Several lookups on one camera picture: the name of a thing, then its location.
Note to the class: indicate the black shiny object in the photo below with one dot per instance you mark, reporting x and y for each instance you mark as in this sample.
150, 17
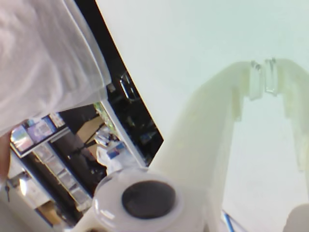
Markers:
128, 87

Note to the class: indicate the display board with cards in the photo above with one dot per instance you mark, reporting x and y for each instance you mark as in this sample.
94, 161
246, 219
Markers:
36, 130

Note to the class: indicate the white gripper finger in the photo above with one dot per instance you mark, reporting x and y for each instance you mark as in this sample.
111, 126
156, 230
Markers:
198, 145
298, 96

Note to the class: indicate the rack of clear drawers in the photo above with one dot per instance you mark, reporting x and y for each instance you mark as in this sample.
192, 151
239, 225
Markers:
65, 178

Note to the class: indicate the brown cardboard panel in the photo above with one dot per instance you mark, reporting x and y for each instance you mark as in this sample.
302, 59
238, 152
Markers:
91, 130

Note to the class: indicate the white plastic bag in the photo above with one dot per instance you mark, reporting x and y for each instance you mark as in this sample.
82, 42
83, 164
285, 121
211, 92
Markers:
108, 157

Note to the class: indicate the plastic googly eye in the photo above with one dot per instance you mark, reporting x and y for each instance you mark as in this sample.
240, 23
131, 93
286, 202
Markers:
147, 200

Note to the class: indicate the white pillar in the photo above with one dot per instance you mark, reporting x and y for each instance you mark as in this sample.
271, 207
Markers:
122, 135

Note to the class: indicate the bare person forearm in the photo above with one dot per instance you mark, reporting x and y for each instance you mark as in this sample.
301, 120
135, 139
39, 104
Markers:
3, 157

